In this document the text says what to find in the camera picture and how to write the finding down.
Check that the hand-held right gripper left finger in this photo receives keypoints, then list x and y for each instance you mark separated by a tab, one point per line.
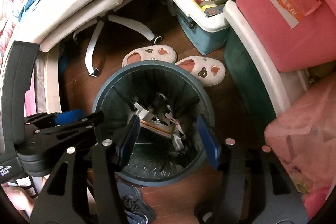
129	138

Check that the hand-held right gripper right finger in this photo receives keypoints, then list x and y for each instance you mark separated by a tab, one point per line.
208	144

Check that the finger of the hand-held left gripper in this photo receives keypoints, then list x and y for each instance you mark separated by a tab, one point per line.
78	132
69	117

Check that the dark blue trash bin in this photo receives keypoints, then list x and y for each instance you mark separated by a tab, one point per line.
105	92

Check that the person's left hand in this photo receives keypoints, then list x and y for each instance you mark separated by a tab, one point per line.
18	200

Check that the orange striped flat carton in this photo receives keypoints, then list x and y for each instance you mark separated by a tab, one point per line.
155	128

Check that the person's dark shoe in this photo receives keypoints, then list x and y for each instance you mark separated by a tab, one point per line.
136	204

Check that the pink bear slipper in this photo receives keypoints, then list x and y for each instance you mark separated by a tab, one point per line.
202	69
157	54

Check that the pink plastic bag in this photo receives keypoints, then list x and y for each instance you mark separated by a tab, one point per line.
304	134

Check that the white lidded storage box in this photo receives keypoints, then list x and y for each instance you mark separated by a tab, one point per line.
265	61

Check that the blue storage box white lid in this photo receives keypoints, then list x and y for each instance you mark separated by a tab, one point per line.
207	35

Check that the pink storage box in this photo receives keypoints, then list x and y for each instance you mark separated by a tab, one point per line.
275	16

